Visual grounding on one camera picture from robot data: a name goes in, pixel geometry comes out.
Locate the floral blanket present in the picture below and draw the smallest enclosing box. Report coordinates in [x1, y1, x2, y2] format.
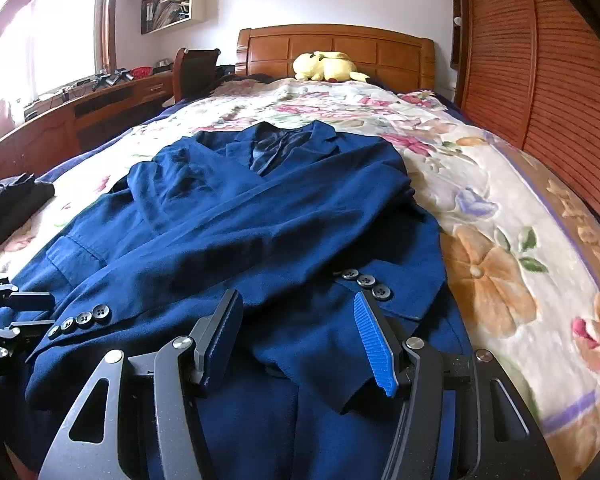
[0, 77, 600, 461]

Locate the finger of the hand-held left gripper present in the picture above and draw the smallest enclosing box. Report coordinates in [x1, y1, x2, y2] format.
[0, 272, 56, 313]
[0, 320, 53, 361]

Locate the wooden desk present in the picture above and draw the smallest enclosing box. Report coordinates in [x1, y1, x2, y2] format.
[0, 70, 176, 186]

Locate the yellow plush toy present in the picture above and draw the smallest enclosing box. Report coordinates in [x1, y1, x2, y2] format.
[293, 51, 372, 84]

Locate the blue suit jacket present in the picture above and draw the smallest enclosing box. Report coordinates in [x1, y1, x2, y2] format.
[10, 121, 473, 480]

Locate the wooden bed headboard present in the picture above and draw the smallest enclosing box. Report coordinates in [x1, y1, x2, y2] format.
[236, 24, 437, 93]

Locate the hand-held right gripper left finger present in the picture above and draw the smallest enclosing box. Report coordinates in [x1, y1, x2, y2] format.
[39, 289, 244, 480]

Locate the wooden chair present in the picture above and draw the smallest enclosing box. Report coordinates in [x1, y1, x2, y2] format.
[172, 47, 222, 103]

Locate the window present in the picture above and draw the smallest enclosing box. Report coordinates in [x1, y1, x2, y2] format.
[0, 0, 121, 126]

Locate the navy bed sheet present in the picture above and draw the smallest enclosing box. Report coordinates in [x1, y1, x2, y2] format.
[35, 100, 181, 181]

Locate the black clothes pile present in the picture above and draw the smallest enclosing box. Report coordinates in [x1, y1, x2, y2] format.
[0, 173, 56, 263]

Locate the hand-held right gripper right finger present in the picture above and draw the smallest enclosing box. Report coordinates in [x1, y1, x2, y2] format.
[352, 291, 563, 480]

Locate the wooden slatted wardrobe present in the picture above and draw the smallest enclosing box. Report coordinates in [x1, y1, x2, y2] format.
[450, 0, 600, 231]

